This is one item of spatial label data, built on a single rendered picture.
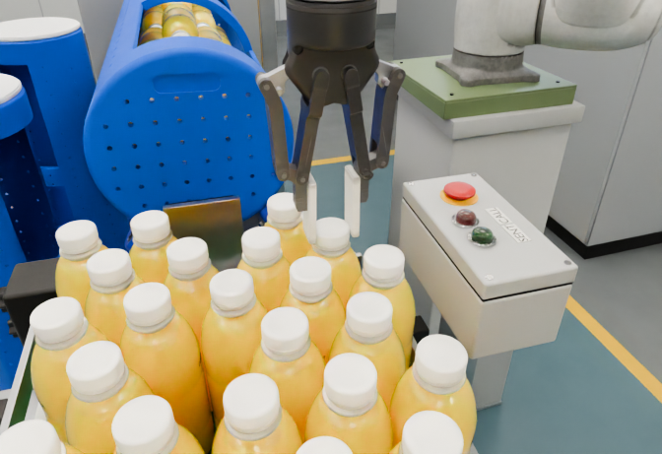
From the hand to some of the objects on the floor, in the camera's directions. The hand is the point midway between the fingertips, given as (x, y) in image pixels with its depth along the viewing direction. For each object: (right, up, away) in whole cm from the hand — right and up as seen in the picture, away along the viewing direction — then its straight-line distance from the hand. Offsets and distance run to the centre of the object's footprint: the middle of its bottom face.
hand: (331, 206), depth 53 cm
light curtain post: (-25, -9, +202) cm, 203 cm away
